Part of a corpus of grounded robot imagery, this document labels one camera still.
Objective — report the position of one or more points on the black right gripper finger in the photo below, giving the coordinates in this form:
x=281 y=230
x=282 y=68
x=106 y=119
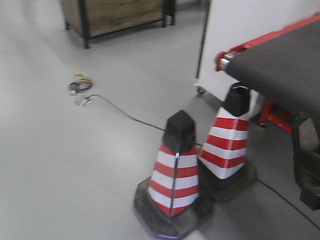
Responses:
x=306 y=166

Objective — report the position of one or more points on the dark grey brake pad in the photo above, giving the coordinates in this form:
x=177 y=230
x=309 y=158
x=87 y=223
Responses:
x=304 y=135

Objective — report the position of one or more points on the red white traffic cone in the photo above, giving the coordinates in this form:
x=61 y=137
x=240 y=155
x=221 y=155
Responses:
x=223 y=166
x=171 y=202

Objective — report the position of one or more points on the white panel on casters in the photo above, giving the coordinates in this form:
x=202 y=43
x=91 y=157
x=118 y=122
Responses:
x=234 y=22

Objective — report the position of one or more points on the wooden black frame cabinet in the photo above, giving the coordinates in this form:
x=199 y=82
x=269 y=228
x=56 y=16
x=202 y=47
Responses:
x=96 y=18

